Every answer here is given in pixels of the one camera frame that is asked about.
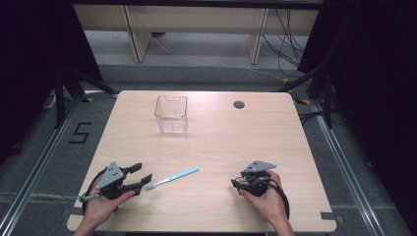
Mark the black metal stand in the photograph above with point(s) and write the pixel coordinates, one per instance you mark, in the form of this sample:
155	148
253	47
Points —
59	98
327	98

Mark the person's left hand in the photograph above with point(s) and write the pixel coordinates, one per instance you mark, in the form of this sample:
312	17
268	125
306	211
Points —
100	208

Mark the light blue toothbrush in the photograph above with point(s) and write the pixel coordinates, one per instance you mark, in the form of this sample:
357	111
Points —
173	177

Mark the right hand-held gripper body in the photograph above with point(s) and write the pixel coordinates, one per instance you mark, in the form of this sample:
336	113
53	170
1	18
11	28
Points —
257	166

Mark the beige wooden desk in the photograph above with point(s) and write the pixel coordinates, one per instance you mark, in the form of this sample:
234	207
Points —
196	18

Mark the black curtain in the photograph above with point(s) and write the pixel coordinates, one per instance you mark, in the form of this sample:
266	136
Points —
29	65
377	82

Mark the grey tape piece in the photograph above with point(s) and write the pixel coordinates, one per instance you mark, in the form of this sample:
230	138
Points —
329	216

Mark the person's right hand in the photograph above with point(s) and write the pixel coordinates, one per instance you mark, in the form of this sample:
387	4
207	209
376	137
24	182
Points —
270	203

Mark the clear plastic container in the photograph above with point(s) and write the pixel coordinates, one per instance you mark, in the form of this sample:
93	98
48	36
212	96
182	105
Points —
171	113

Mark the aluminium floor rail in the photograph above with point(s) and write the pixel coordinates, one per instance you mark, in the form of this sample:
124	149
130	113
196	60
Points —
344	173
36	167

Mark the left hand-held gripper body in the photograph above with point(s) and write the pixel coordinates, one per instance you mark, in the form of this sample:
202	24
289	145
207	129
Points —
111	175

